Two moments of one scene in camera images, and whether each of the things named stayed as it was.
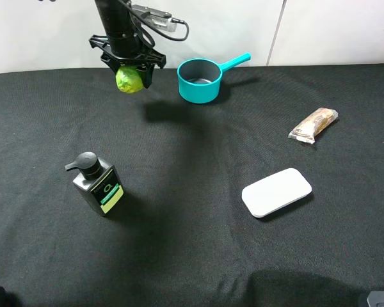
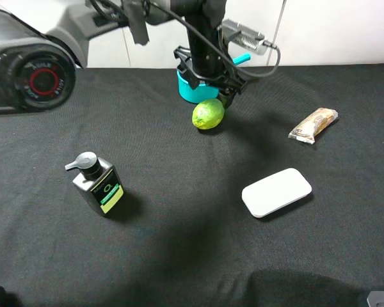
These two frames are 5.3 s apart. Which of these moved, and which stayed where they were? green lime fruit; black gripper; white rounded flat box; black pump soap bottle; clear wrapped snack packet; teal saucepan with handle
Moved: black gripper; green lime fruit
Stayed: black pump soap bottle; white rounded flat box; clear wrapped snack packet; teal saucepan with handle
